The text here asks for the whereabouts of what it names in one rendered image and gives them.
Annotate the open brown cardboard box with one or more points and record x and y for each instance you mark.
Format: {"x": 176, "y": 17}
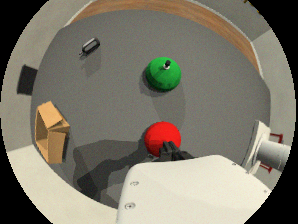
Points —
{"x": 51, "y": 146}

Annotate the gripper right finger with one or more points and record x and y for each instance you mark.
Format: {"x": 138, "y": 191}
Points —
{"x": 178, "y": 155}

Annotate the green bell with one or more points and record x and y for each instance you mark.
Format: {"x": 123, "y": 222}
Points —
{"x": 163, "y": 75}

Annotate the red dome bell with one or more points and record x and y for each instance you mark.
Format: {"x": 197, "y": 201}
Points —
{"x": 159, "y": 132}

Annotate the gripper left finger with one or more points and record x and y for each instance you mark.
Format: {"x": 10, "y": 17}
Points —
{"x": 165, "y": 153}

